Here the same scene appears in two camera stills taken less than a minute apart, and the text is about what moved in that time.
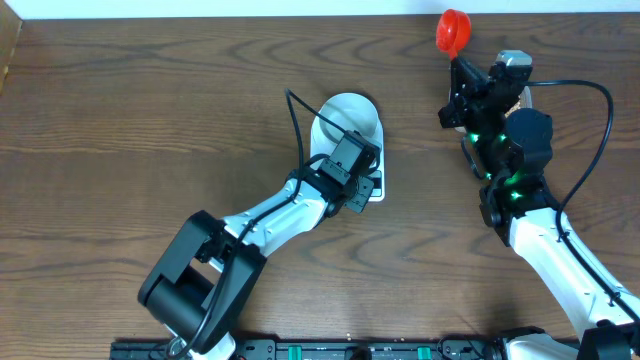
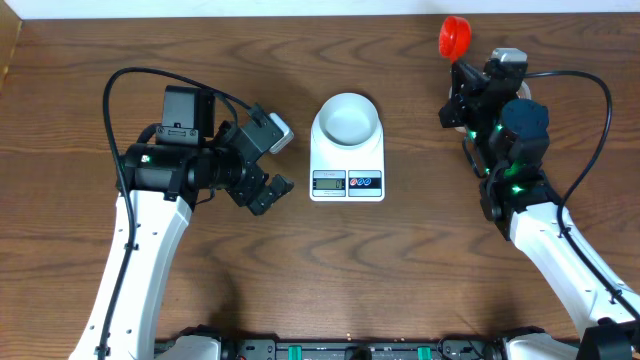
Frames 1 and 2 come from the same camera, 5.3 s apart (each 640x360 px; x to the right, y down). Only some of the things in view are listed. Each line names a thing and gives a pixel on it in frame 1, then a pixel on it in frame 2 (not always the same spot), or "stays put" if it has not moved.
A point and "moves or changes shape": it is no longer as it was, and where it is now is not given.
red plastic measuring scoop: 453,31 moves or changes shape
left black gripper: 358,203 → 243,189
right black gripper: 469,89 stays put
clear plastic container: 523,100 stays put
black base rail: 325,349 stays put
